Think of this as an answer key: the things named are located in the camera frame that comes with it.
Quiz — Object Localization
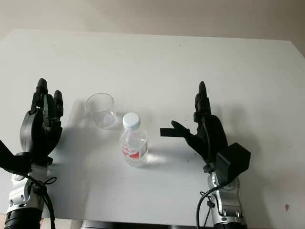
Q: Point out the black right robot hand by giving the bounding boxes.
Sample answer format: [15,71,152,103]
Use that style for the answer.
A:
[171,80,229,165]

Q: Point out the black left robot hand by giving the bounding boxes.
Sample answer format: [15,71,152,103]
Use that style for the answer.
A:
[19,78,64,166]

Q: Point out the clear plastic water bottle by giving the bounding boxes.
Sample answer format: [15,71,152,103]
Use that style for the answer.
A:
[120,112,149,168]

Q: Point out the clear plastic cup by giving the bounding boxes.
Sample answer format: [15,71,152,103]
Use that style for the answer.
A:
[86,93,117,130]

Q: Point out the black tape strip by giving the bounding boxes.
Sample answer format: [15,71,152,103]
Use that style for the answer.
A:
[160,128,178,138]

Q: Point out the dark robot torso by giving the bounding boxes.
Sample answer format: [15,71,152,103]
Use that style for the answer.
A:
[81,220,215,229]

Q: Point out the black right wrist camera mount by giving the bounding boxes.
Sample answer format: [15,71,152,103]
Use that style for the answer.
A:
[215,142,252,185]

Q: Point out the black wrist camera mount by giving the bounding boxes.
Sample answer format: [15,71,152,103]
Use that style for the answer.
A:
[215,142,252,185]
[0,139,53,177]

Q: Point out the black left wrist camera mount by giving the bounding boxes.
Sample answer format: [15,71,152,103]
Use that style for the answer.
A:
[0,139,53,177]

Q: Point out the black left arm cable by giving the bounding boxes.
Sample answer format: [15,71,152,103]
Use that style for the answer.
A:
[28,175,58,229]

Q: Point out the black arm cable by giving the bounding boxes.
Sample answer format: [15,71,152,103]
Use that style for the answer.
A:
[196,116,231,229]
[28,175,58,229]

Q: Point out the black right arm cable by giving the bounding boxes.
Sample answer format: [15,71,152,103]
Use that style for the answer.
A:
[196,116,231,229]

